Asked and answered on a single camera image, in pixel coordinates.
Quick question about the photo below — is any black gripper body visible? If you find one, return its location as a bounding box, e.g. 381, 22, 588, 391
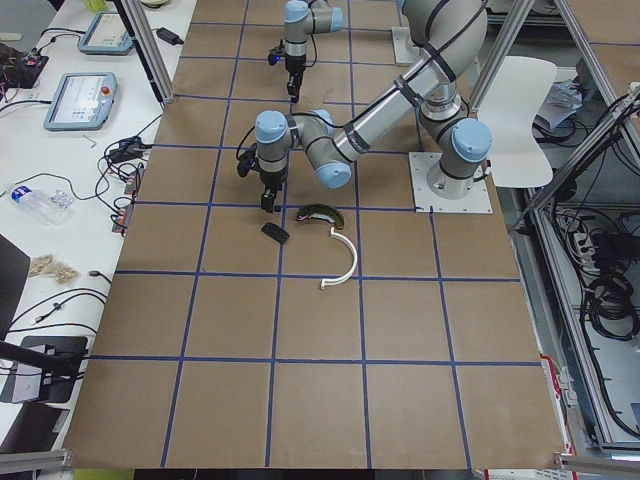
260, 169, 288, 199
285, 54, 306, 85

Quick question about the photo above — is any black brake pad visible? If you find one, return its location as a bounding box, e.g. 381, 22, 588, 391
261, 222, 290, 245

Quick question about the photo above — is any green brake shoe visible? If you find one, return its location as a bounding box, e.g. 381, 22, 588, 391
295, 203, 345, 229

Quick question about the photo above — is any white curved plastic part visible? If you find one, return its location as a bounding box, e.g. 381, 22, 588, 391
319, 227, 359, 291

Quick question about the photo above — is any black power adapter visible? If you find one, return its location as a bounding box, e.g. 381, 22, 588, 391
155, 27, 184, 45

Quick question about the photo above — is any blue teach pendant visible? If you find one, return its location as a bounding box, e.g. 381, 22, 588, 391
43, 72, 118, 131
78, 12, 133, 56

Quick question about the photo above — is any plastic water bottle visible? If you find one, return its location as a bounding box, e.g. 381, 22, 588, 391
10, 185, 67, 224

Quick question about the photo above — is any white chair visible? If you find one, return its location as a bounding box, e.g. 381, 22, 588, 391
477, 56, 557, 188

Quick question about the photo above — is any black monitor stand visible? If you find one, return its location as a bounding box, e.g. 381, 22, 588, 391
1, 336, 88, 404

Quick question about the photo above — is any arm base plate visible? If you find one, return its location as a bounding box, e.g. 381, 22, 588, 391
409, 152, 493, 214
391, 27, 420, 65

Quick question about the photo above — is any aluminium frame post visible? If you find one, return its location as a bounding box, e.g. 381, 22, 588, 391
113, 0, 175, 105

